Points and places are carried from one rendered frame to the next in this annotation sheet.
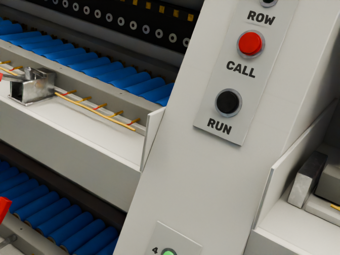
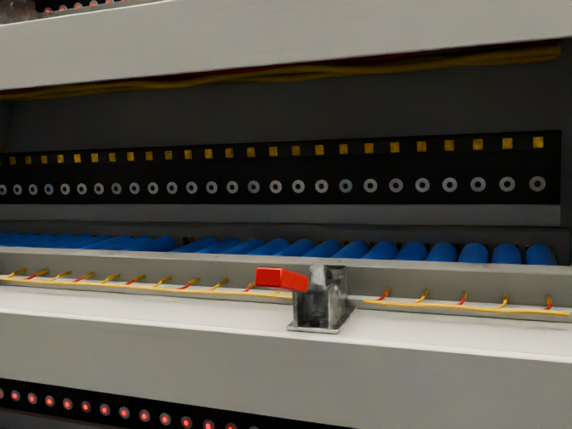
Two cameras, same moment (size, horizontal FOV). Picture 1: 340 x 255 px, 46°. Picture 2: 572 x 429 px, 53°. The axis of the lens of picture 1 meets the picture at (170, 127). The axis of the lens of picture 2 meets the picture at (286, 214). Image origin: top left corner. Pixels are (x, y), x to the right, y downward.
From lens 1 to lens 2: 0.22 m
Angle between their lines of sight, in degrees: 19
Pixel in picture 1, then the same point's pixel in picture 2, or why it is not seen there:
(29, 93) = (334, 309)
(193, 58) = not seen: outside the picture
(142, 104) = (545, 271)
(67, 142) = (470, 370)
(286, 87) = not seen: outside the picture
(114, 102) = (484, 284)
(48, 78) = (342, 278)
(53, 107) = (378, 324)
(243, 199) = not seen: outside the picture
